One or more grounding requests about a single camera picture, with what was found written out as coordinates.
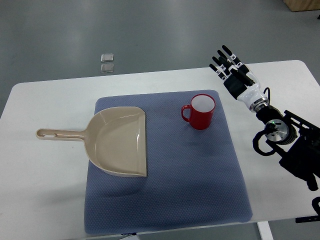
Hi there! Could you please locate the upper metal floor plate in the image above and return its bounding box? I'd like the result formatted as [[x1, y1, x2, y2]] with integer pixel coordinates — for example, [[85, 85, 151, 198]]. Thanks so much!
[[100, 53, 114, 63]]

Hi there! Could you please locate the metal floor plate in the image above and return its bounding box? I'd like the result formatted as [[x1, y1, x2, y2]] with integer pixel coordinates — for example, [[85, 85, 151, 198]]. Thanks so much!
[[100, 53, 114, 63], [100, 63, 114, 73]]

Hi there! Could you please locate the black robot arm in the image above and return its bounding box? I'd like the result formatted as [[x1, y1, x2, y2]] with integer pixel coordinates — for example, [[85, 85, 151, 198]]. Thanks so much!
[[252, 87, 320, 192]]

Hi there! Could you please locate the lower metal floor plate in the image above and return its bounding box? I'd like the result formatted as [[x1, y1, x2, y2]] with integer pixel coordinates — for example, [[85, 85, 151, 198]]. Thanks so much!
[[100, 63, 114, 73]]

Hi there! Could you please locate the red cup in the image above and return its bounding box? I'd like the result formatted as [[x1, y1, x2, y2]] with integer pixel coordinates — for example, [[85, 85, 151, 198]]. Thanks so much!
[[180, 93, 217, 130]]

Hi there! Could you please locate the white table leg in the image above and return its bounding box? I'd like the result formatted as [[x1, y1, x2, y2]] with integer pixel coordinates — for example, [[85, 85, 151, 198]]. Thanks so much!
[[257, 221, 274, 240]]

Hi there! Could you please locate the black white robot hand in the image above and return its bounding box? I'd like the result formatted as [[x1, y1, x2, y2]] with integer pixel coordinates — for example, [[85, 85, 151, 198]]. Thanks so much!
[[209, 45, 270, 113]]

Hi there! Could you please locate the wooden box corner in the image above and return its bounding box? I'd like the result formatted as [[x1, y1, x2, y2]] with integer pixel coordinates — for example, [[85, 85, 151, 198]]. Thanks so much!
[[283, 0, 320, 12]]

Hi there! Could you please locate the beige plastic dustpan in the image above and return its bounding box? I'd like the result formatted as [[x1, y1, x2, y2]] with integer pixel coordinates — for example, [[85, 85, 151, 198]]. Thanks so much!
[[36, 106, 148, 177]]

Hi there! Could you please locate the blue grey mat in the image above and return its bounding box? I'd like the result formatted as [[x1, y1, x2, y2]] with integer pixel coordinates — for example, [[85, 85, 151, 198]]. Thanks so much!
[[84, 90, 253, 235]]

